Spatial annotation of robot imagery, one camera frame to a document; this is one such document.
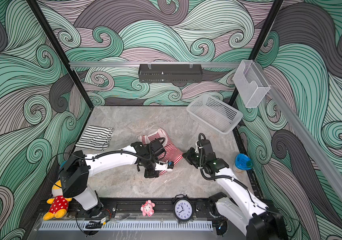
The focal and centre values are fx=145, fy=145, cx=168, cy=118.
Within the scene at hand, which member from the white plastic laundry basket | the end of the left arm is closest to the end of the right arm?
the end of the left arm

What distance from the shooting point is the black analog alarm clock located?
697 millimetres

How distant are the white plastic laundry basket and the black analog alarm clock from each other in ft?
1.71

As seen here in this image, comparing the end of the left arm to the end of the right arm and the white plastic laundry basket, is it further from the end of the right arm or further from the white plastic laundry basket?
the white plastic laundry basket
